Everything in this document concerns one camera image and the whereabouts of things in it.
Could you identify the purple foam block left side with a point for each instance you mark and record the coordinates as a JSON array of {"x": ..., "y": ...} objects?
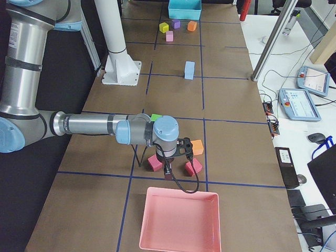
[{"x": 176, "y": 23}]

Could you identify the red fire extinguisher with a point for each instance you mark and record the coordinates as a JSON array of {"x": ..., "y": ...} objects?
[{"x": 244, "y": 10}]

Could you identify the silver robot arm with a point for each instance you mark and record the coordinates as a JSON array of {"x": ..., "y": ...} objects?
[{"x": 38, "y": 104}]

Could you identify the pink plastic tray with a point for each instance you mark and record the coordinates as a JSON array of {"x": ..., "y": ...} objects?
[{"x": 177, "y": 221}]

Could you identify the orange foam block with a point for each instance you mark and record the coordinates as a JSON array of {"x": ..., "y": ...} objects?
[
  {"x": 198, "y": 147},
  {"x": 192, "y": 26}
]

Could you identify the orange black connector far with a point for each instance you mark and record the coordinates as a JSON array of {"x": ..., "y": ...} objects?
[{"x": 268, "y": 107}]

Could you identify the red foam block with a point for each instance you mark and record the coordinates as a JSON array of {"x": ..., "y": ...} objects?
[
  {"x": 154, "y": 163},
  {"x": 196, "y": 167}
]

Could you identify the green foam block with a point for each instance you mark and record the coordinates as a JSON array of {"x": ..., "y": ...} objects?
[{"x": 154, "y": 117}]

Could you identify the blue plastic tray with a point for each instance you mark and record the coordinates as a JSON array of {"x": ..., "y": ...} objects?
[{"x": 185, "y": 9}]

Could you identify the black computer mouse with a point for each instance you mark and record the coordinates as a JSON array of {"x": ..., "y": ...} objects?
[{"x": 317, "y": 138}]

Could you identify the teach pendant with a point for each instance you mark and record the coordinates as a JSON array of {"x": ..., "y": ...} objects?
[
  {"x": 298, "y": 105},
  {"x": 313, "y": 80}
]

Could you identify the orange foam block left side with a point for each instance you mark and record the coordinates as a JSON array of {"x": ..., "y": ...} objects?
[{"x": 192, "y": 26}]

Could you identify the red foam block rear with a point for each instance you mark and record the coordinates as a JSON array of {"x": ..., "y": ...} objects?
[{"x": 154, "y": 163}]

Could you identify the orange foam block right side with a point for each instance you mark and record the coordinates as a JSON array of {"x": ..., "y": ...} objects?
[{"x": 198, "y": 147}]

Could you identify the teach pendant near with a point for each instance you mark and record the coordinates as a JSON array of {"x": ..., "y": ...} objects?
[{"x": 298, "y": 105}]

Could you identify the black monitor stand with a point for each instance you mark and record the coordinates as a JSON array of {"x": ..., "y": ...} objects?
[{"x": 315, "y": 223}]

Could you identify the aluminium frame post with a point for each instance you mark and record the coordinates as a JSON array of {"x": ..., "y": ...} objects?
[{"x": 278, "y": 27}]

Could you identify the light blue foam block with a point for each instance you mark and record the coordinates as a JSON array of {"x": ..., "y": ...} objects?
[{"x": 189, "y": 75}]

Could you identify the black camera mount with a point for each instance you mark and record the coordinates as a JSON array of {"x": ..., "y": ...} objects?
[{"x": 184, "y": 147}]

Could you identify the pink foam block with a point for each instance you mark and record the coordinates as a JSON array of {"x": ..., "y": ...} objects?
[{"x": 169, "y": 36}]

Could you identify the yellow foam block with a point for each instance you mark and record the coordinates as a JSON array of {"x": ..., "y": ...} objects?
[{"x": 163, "y": 27}]

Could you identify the orange black connector near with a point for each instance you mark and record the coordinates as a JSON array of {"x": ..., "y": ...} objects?
[{"x": 273, "y": 125}]

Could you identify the red foam block front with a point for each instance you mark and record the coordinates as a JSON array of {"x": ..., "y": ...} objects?
[{"x": 196, "y": 167}]

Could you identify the orange black connector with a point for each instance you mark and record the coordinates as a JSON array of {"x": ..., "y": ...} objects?
[
  {"x": 273, "y": 125},
  {"x": 268, "y": 107}
]

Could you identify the black power box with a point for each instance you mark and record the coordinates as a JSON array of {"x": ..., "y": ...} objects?
[{"x": 287, "y": 168}]

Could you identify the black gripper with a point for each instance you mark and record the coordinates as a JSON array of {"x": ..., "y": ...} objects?
[{"x": 167, "y": 160}]

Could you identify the teach pendant far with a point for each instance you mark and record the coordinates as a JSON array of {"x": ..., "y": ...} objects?
[{"x": 313, "y": 80}]

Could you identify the plastic water bottle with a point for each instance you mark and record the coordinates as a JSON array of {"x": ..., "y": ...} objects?
[{"x": 291, "y": 22}]

